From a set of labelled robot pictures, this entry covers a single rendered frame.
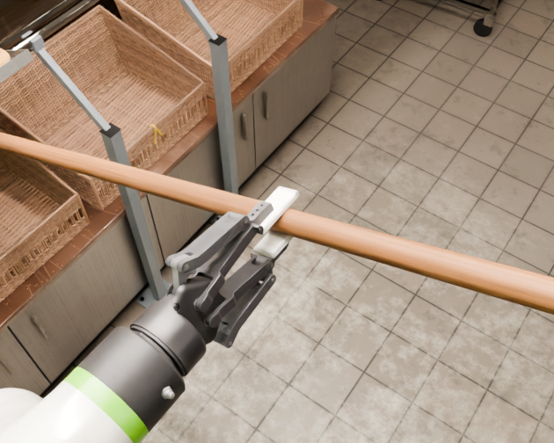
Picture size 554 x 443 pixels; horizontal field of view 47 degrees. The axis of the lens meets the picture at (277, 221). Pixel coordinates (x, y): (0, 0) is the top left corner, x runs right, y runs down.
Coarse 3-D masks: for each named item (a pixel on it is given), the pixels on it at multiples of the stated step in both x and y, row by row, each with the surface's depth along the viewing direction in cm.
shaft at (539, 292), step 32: (64, 160) 100; (96, 160) 95; (160, 192) 85; (192, 192) 81; (224, 192) 78; (288, 224) 70; (320, 224) 68; (384, 256) 62; (416, 256) 60; (448, 256) 58; (480, 288) 56; (512, 288) 54; (544, 288) 53
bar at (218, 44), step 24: (96, 0) 178; (48, 24) 170; (24, 48) 166; (216, 48) 201; (216, 72) 209; (72, 96) 175; (216, 96) 219; (96, 120) 177; (120, 144) 182; (120, 192) 199; (144, 216) 211; (216, 216) 277; (144, 240) 218; (144, 264) 232
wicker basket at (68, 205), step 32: (0, 160) 215; (32, 160) 195; (0, 192) 211; (32, 192) 211; (64, 192) 198; (0, 224) 204; (32, 224) 203; (64, 224) 203; (0, 256) 197; (32, 256) 190; (0, 288) 185
